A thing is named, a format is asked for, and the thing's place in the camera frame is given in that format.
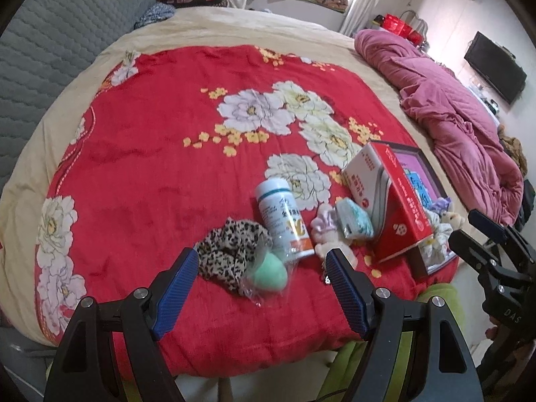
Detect red gift bags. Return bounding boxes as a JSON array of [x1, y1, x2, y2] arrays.
[[372, 9, 428, 47]]

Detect leopard print scrunchie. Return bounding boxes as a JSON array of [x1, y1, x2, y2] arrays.
[[194, 218, 273, 296]]

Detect cream plush bear pink dress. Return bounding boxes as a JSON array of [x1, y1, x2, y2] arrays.
[[310, 203, 358, 269]]

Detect red floral blanket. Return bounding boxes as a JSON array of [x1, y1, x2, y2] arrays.
[[35, 44, 458, 380]]

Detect pink quilted comforter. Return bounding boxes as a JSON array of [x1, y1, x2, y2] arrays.
[[354, 29, 523, 225]]

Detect cream plush bear purple dress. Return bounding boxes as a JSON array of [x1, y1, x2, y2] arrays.
[[429, 197, 465, 230]]

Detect grey quilted headboard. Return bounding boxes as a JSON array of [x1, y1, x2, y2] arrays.
[[1, 0, 155, 183]]

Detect blue patterned pillow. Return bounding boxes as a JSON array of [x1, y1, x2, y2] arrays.
[[134, 2, 175, 30]]

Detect green floral tissue pack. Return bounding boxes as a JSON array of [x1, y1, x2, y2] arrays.
[[335, 198, 374, 241]]

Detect mint green sponge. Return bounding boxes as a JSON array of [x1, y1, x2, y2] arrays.
[[242, 242, 291, 305]]

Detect white floral scrunchie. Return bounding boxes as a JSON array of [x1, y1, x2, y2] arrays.
[[418, 209, 453, 268]]

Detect beige bed sheet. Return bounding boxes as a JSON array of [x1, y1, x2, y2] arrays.
[[1, 7, 467, 346]]

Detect white curtain right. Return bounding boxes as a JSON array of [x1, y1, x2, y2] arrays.
[[340, 0, 377, 37]]

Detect black wall television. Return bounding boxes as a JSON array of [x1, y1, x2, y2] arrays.
[[464, 31, 527, 105]]

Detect red tissue box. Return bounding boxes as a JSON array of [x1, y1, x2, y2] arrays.
[[342, 142, 433, 263]]

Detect grey tray with pink book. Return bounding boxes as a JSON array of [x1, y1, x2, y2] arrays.
[[387, 142, 455, 279]]

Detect white orange supplement bottle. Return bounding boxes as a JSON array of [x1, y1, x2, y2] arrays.
[[255, 178, 314, 262]]

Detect brown plush toy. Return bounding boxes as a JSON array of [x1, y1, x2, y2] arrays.
[[497, 124, 528, 177]]

